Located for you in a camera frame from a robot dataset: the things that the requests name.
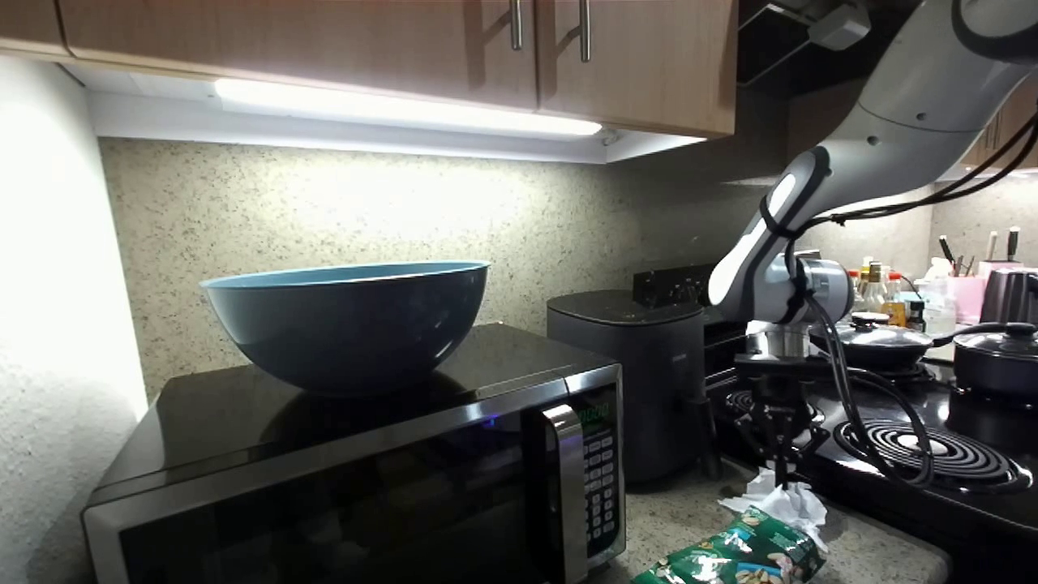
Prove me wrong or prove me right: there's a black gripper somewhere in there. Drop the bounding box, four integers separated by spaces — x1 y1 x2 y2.
737 320 819 486

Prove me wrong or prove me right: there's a white paper napkin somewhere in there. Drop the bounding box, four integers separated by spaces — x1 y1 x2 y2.
720 467 829 537

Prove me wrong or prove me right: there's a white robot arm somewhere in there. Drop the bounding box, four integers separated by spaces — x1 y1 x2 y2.
708 0 1038 395

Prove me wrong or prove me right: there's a black air fryer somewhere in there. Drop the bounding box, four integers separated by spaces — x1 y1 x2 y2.
550 288 712 486

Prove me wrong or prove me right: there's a black electric stove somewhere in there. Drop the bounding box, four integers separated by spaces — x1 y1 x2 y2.
700 268 1038 584

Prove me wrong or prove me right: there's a green pistachio bag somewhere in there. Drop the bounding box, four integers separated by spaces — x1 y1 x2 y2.
629 509 823 584

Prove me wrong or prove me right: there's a black frying pan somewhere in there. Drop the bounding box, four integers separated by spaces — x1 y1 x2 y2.
840 328 954 367

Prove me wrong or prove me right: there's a black cooking pot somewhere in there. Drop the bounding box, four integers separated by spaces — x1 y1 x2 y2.
954 328 1038 395

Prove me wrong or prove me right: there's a black microwave oven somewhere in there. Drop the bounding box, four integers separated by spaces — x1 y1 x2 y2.
83 325 627 584

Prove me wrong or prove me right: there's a black range hood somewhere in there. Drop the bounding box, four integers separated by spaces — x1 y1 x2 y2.
737 0 920 96

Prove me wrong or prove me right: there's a wooden upper cabinet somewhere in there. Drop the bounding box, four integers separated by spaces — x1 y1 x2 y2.
0 0 740 135

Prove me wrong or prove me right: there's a blue ceramic bowl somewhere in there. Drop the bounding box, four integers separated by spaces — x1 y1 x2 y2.
202 258 490 398

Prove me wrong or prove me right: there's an under-cabinet light strip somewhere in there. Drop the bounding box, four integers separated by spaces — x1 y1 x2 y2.
216 78 596 139

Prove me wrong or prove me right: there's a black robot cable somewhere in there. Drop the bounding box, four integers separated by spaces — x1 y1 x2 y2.
791 116 1038 491

